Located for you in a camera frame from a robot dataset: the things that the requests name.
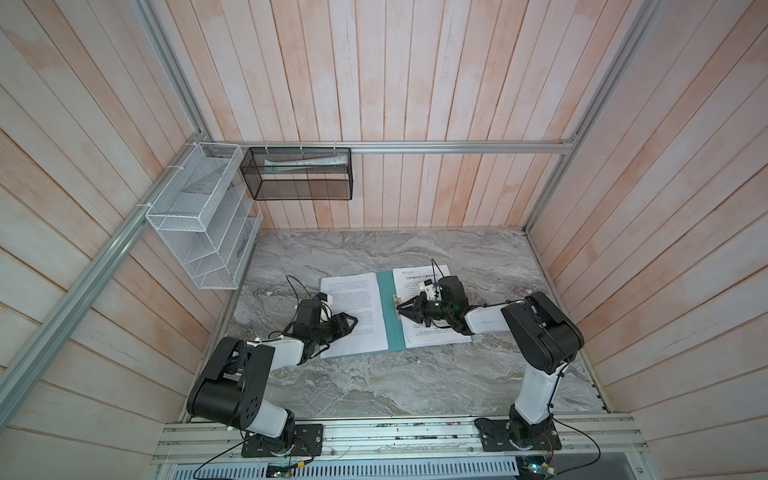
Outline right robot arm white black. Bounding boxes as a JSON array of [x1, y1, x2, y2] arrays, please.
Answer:
[[396, 276, 585, 452]]

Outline papers in black basket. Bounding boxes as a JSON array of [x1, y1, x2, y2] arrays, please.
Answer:
[[263, 155, 350, 174]]

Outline aluminium mounting rail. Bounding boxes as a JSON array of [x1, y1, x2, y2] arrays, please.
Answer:
[[151, 414, 650, 465]]

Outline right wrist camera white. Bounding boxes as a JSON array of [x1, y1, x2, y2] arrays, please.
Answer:
[[419, 279, 441, 301]]

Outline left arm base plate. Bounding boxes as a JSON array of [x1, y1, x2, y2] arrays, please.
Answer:
[[241, 423, 324, 458]]

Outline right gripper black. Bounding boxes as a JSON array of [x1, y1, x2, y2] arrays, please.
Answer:
[[396, 292, 452, 326]]

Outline green file folder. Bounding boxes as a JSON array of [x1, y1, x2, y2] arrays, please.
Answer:
[[376, 265, 450, 351]]

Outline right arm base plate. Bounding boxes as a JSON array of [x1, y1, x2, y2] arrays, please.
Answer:
[[474, 416, 562, 452]]

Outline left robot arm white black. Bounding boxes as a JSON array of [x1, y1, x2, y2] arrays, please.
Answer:
[[186, 294, 358, 455]]

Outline black mesh wall basket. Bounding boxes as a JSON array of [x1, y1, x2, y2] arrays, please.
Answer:
[[240, 146, 354, 202]]

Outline white wire mesh rack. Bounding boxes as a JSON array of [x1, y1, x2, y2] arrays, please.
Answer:
[[146, 143, 263, 290]]

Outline printed paper sheet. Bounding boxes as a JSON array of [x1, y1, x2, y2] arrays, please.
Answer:
[[393, 266, 471, 349], [320, 273, 389, 359]]

